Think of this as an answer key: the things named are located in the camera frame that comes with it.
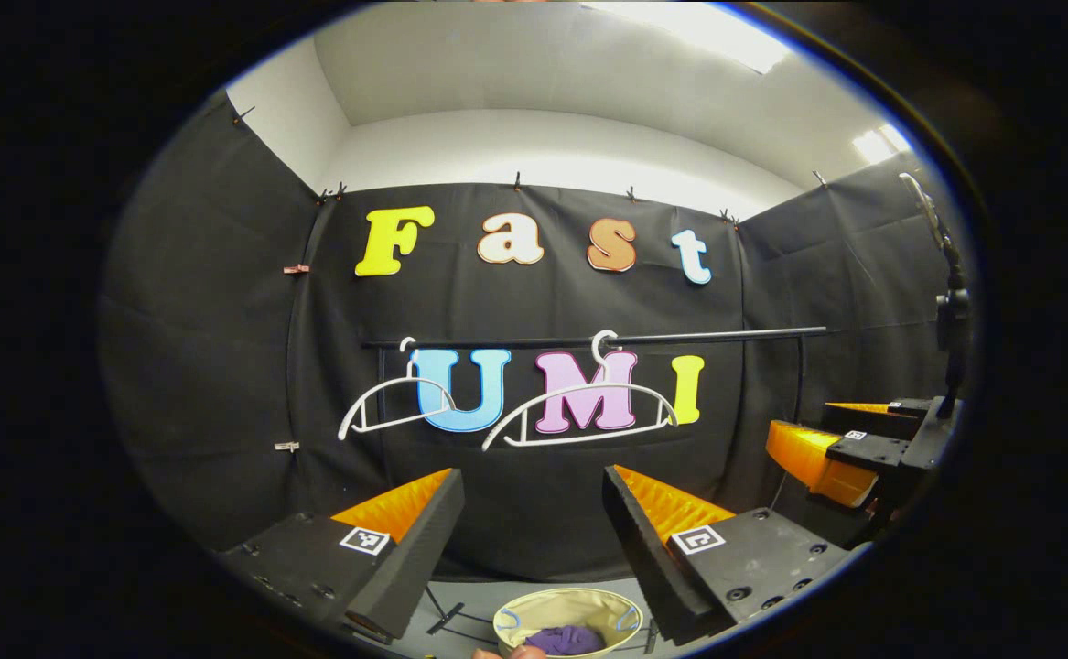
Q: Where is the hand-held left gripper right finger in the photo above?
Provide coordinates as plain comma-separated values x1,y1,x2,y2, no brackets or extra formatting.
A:
602,464,855,646

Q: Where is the small ceiling light panel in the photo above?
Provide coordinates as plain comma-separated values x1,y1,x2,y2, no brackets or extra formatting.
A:
849,124,914,166

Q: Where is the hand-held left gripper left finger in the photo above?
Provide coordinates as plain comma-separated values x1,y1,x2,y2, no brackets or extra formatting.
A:
218,467,466,642

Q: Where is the large ceiling light panel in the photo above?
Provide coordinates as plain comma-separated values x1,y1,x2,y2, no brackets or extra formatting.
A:
584,0,791,76

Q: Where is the black backdrop cloth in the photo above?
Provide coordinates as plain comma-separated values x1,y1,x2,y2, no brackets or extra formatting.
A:
99,92,965,587

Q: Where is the white plastic hanger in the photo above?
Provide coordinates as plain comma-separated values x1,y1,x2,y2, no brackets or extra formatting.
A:
339,337,457,442
481,329,679,451

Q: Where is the black pole stand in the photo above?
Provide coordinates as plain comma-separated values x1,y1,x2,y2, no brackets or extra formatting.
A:
900,172,972,420

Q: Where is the purple knit jacket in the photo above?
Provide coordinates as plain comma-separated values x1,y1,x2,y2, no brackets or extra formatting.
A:
524,625,606,656

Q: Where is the cream laundry hamper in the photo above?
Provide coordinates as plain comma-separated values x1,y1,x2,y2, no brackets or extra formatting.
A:
493,588,644,658

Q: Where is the black clothes rack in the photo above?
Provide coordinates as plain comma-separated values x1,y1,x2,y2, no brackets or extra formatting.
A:
361,325,829,655

